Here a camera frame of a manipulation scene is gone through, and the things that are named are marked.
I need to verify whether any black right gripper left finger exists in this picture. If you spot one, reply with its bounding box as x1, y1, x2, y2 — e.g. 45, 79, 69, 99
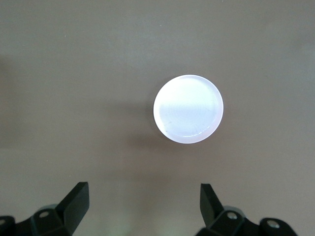
0, 181, 90, 236

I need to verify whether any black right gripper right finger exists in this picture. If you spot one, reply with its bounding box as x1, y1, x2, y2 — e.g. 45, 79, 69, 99
198, 183, 298, 236

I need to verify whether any white plate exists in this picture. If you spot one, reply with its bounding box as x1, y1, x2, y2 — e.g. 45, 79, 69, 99
153, 74, 225, 145

